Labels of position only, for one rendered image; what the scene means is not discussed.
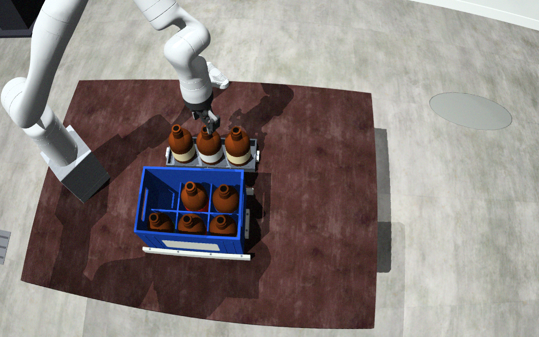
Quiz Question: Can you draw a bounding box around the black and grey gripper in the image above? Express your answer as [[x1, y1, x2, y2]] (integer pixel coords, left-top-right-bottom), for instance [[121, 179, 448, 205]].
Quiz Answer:
[[183, 92, 220, 135]]

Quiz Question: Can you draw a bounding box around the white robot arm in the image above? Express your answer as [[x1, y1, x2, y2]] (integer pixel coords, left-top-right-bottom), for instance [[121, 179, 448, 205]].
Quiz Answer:
[[1, 0, 229, 167]]

